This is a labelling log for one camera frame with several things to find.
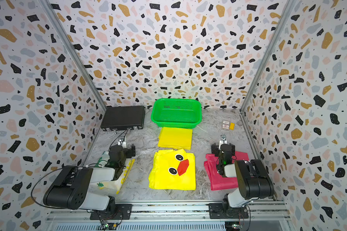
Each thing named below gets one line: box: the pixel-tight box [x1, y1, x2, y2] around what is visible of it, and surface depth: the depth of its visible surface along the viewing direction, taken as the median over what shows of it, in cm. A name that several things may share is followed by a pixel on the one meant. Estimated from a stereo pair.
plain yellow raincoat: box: [157, 127, 193, 151], surface depth 106 cm
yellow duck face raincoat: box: [148, 148, 197, 191], surface depth 89 cm
